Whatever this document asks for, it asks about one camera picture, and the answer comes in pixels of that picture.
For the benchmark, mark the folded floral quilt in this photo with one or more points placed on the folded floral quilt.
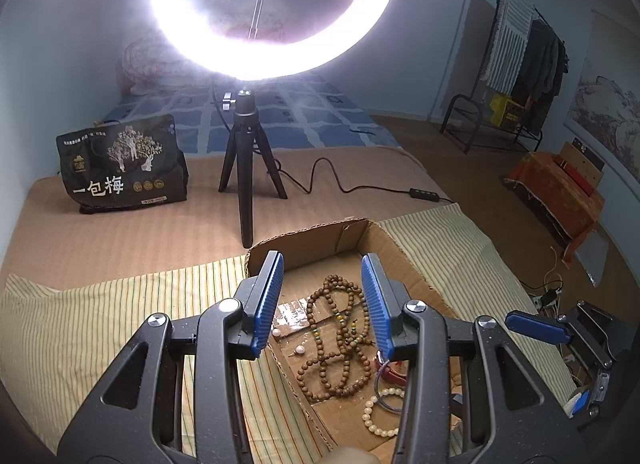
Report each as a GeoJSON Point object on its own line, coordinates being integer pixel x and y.
{"type": "Point", "coordinates": [145, 68]}

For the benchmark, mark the brown bed mat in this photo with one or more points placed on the brown bed mat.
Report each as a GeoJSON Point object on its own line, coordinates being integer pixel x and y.
{"type": "Point", "coordinates": [150, 234]}

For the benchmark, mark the grey sheet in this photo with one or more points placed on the grey sheet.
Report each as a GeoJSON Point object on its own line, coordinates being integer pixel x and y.
{"type": "Point", "coordinates": [592, 256]}

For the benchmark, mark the blue checked bedsheet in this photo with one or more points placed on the blue checked bedsheet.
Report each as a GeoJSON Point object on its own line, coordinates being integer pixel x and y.
{"type": "Point", "coordinates": [310, 118]}

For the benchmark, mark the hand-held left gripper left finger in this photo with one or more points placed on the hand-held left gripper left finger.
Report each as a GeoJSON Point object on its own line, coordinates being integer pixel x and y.
{"type": "Point", "coordinates": [265, 304]}

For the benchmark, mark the dark hanging clothes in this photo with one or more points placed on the dark hanging clothes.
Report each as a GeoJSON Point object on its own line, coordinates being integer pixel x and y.
{"type": "Point", "coordinates": [542, 68]}

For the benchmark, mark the yellow box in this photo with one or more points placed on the yellow box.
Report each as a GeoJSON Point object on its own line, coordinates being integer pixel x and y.
{"type": "Point", "coordinates": [505, 109]}

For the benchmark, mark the wooden box with red item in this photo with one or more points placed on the wooden box with red item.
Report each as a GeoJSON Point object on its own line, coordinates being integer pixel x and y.
{"type": "Point", "coordinates": [580, 163]}

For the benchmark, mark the beige leaning board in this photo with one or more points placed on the beige leaning board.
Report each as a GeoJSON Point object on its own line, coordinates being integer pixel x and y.
{"type": "Point", "coordinates": [462, 43]}

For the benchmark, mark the yellow striped towel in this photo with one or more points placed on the yellow striped towel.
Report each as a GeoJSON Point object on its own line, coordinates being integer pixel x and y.
{"type": "Point", "coordinates": [100, 304]}

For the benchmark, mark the black tripod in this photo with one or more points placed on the black tripod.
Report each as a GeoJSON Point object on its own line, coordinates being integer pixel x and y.
{"type": "Point", "coordinates": [245, 183]}

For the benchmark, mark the power strip with plugs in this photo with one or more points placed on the power strip with plugs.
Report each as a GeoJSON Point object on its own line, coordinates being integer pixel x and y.
{"type": "Point", "coordinates": [549, 296]}

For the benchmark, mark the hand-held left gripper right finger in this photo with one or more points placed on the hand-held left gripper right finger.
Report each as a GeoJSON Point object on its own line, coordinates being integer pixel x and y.
{"type": "Point", "coordinates": [377, 309]}

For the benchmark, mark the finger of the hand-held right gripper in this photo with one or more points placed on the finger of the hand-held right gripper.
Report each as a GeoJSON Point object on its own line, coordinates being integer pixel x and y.
{"type": "Point", "coordinates": [582, 401]}
{"type": "Point", "coordinates": [535, 326]}

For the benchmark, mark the silver bangle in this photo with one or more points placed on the silver bangle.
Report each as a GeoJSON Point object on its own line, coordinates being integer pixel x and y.
{"type": "Point", "coordinates": [380, 401]}

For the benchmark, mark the white striped hanging towel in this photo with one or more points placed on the white striped hanging towel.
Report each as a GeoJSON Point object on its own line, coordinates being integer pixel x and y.
{"type": "Point", "coordinates": [507, 38]}

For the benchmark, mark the black snack bag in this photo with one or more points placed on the black snack bag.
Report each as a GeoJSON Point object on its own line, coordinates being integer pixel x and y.
{"type": "Point", "coordinates": [120, 183]}

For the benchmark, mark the landscape wall painting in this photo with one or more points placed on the landscape wall painting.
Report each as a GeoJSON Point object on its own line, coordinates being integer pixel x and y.
{"type": "Point", "coordinates": [610, 103]}

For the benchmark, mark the cardboard box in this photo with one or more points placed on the cardboard box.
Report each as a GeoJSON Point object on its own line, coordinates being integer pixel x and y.
{"type": "Point", "coordinates": [400, 254]}

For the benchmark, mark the orange cloth covered table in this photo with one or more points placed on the orange cloth covered table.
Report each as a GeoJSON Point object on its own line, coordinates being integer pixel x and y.
{"type": "Point", "coordinates": [550, 194]}

